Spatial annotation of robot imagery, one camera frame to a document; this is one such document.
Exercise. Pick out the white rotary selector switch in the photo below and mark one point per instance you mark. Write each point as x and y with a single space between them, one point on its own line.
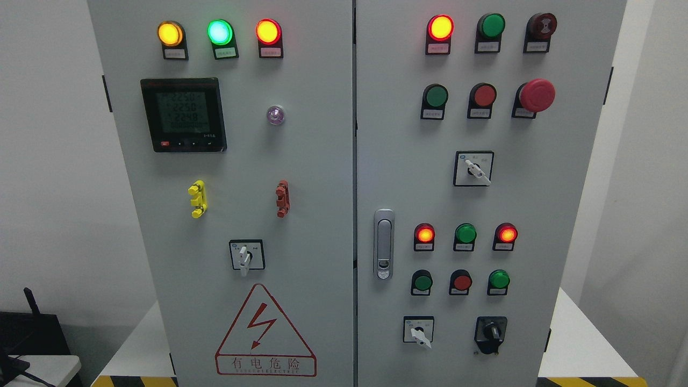
246 255

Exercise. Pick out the red terminal connector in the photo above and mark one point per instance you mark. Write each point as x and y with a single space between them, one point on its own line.
283 198

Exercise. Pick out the red lit lamp middle left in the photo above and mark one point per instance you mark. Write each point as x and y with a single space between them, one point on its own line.
424 237

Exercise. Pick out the red lit lamp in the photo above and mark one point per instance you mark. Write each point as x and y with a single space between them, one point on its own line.
424 237
504 238
439 34

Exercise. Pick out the small clear bulb lamp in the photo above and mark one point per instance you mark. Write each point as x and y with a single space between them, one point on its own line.
275 115

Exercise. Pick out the green push button lower left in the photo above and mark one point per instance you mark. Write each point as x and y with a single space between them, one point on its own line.
421 283

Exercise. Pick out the green lamp middle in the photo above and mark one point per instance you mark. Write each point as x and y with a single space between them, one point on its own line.
464 238

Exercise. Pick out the grey left cabinet door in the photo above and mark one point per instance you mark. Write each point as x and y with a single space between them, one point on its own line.
308 253

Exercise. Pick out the grey cabinet door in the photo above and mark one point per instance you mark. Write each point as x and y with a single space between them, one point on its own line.
308 253
407 164

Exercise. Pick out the green push button upper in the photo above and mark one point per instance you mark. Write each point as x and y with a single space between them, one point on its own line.
434 101

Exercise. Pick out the yellow terminal connector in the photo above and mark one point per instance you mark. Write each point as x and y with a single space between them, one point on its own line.
198 199

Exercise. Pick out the red push button lower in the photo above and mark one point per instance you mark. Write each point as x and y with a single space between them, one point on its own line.
460 283

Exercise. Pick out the red push button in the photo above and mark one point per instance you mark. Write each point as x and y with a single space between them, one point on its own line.
481 99
460 283

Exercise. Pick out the grey right cabinet door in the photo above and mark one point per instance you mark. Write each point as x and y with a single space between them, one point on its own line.
407 164

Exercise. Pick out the red lit lamp middle right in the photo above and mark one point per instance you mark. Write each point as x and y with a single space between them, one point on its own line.
504 238

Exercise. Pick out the red push button upper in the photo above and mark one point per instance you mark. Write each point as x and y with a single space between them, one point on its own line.
481 99

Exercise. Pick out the red high voltage warning sticker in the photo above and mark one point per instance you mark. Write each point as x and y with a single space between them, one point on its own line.
262 341

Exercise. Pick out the black digital power meter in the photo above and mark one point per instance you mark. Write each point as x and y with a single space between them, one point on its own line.
184 114

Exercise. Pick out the red lit lamp left door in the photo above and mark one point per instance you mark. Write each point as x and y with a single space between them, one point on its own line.
269 35

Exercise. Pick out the red lit lamp top right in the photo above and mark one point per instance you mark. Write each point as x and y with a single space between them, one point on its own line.
439 34

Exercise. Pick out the green lit indicator lamp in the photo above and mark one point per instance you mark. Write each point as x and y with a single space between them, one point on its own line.
223 40

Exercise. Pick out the red emergency stop button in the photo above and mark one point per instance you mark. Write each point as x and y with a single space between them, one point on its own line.
532 97

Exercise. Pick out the green lamp top right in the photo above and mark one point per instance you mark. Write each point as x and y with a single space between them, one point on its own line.
488 33

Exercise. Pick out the yellow indicator lamp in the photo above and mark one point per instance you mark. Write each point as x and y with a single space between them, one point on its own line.
173 40

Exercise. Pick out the dark red buzzer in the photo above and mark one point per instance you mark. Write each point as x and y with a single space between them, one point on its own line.
539 30

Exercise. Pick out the white cabinet platform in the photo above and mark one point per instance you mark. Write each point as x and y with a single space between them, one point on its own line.
577 354

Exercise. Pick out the black router with antenna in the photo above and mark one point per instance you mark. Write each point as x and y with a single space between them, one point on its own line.
33 333

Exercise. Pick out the silver door lock handle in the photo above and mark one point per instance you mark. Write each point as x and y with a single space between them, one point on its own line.
383 243

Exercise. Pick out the white selector switch right upper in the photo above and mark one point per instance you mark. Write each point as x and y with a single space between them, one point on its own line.
473 168

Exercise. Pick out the white selector switch bottom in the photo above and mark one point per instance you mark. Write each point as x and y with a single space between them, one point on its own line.
418 330

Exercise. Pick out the black rotary knob switch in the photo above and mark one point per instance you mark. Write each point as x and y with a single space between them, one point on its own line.
490 333

